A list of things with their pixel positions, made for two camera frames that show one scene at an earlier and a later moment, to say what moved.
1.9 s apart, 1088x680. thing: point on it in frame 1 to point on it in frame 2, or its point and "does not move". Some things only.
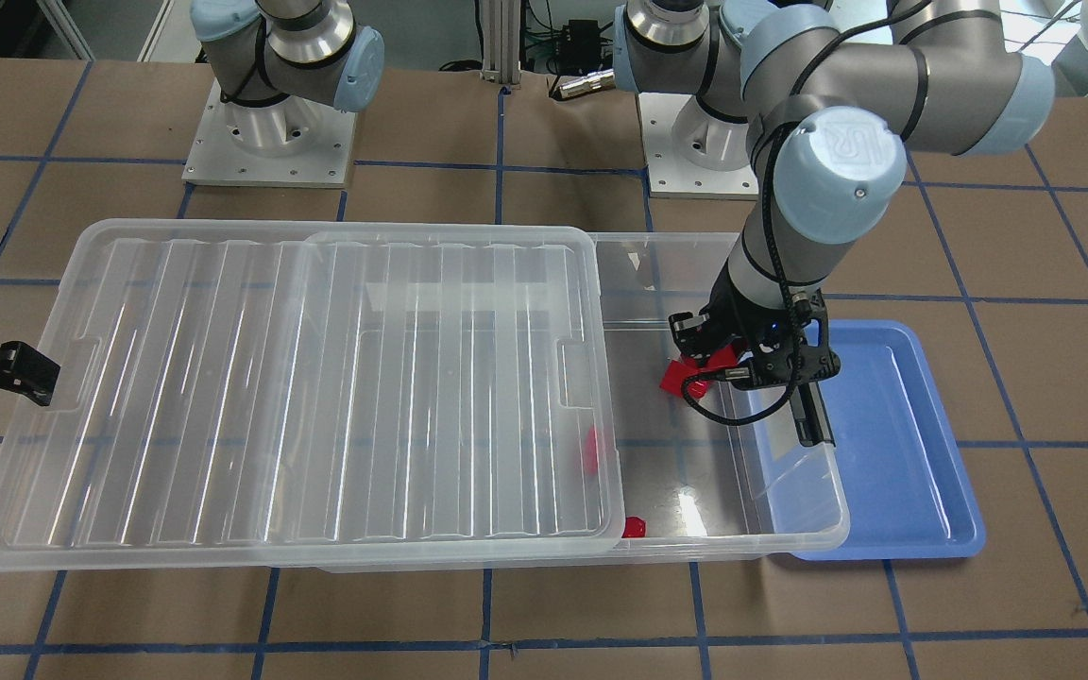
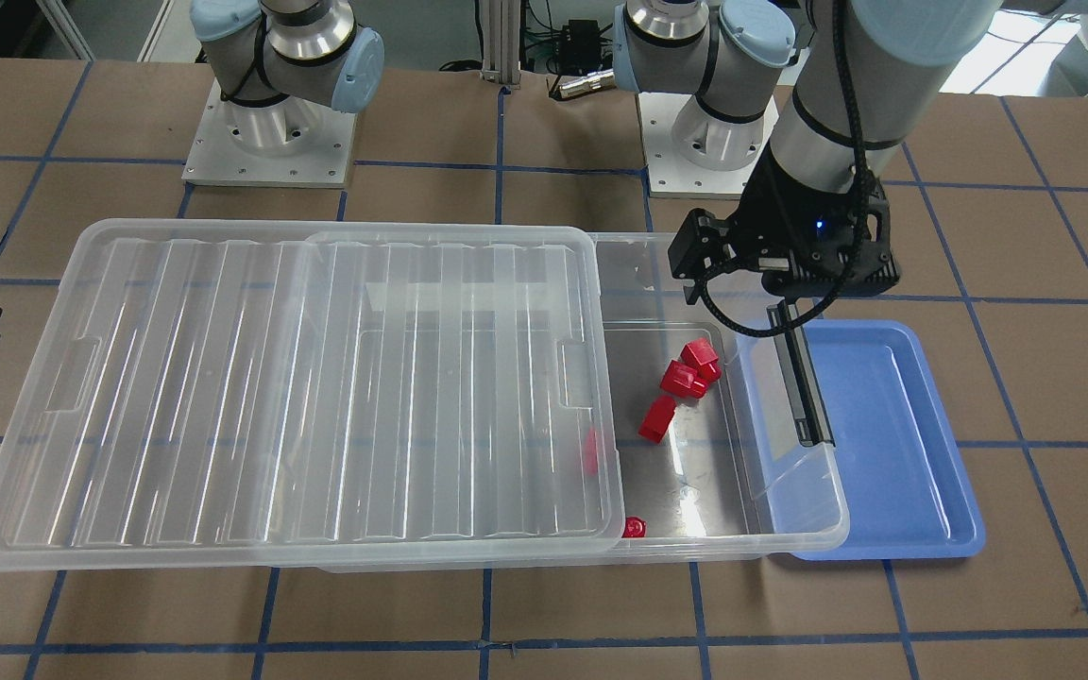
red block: [635, 527] does not move
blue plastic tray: [905, 479] does not move
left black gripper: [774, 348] to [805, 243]
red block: [679, 369] to [657, 417]
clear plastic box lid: [245, 394] does not move
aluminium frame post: [501, 37] does not move
